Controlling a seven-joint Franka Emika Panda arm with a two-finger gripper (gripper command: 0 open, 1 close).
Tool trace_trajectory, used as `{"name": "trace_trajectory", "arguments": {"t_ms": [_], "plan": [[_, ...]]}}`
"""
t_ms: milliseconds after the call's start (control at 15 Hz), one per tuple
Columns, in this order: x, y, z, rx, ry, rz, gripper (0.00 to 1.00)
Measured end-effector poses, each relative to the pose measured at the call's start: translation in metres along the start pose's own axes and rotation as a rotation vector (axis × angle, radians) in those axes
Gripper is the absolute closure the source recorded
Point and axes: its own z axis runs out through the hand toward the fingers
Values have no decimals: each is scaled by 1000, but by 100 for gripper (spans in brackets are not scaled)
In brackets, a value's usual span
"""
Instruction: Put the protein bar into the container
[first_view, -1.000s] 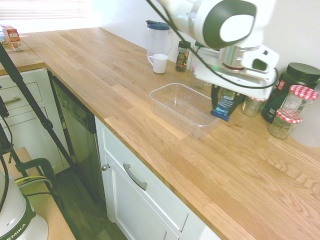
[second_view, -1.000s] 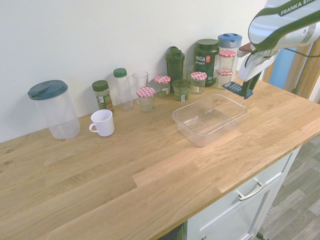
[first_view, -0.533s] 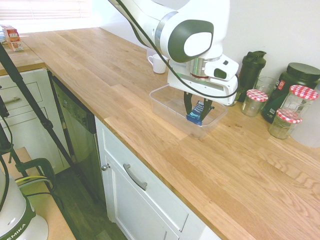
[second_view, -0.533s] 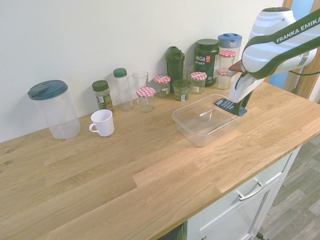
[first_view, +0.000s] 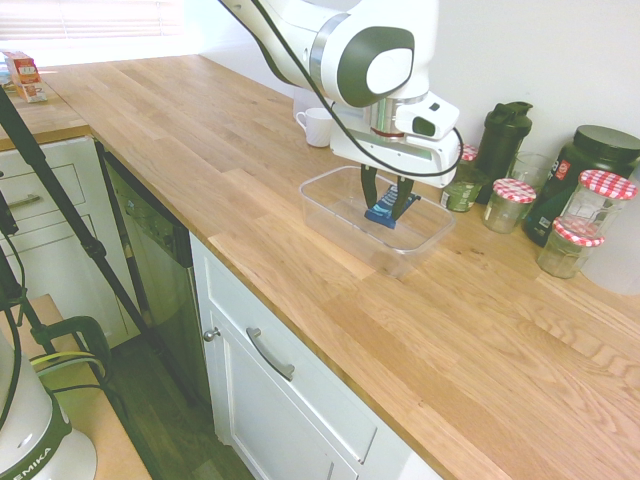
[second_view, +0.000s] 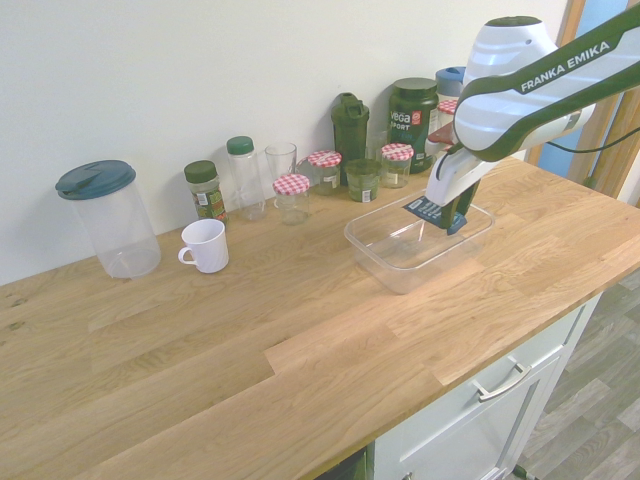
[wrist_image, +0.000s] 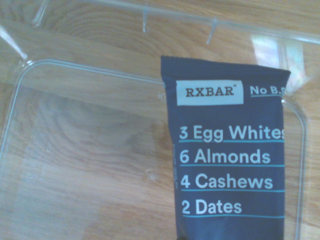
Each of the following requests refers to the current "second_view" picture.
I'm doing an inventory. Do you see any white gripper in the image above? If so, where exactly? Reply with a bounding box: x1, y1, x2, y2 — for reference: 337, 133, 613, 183
424, 148, 484, 230

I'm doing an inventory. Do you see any dark blue protein bar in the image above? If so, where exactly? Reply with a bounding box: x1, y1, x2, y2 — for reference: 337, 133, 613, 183
402, 196, 470, 236

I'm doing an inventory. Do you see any clear plastic rectangular container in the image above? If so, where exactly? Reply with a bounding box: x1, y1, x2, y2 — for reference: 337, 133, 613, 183
343, 188, 496, 296

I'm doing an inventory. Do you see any dark green Vega protein tub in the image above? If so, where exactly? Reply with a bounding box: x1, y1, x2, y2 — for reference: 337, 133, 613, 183
387, 77, 441, 176

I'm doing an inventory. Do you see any glass jar red checked lid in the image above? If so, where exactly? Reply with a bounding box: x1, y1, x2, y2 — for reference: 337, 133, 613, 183
436, 98, 460, 132
305, 149, 344, 197
272, 173, 312, 227
380, 142, 416, 190

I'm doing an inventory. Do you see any small green glass jar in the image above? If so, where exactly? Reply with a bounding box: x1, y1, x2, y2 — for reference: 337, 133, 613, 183
344, 158, 383, 203

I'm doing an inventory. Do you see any dark green shaker bottle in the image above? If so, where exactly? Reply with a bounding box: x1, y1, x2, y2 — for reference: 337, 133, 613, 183
330, 92, 372, 177

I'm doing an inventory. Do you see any clear pitcher with blue lid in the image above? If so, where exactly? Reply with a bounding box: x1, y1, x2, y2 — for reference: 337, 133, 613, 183
434, 66, 469, 126

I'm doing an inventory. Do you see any clear drinking glass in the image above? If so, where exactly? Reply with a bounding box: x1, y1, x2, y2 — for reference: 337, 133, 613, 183
264, 142, 299, 187

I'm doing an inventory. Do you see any clear bottle with green cap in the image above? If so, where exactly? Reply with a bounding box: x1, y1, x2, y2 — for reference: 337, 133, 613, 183
225, 135, 267, 223

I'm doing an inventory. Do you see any white kitchen cabinet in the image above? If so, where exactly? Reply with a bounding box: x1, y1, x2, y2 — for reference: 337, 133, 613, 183
372, 289, 607, 480

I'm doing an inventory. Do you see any white ribbed mug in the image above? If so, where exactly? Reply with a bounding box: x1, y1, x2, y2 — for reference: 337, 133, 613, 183
178, 218, 231, 275

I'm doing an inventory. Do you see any spice jar with green lid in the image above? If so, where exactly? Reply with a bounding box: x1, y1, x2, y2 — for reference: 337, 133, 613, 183
183, 159, 231, 225

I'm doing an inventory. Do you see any clear pitcher with teal lid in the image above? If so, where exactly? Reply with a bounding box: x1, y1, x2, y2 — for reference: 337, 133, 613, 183
54, 159, 163, 279

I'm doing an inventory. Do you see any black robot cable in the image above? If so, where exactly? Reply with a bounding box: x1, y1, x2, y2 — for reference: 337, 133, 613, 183
548, 125, 640, 153

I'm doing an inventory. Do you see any silver drawer handle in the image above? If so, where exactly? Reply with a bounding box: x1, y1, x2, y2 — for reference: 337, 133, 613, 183
471, 362, 533, 403

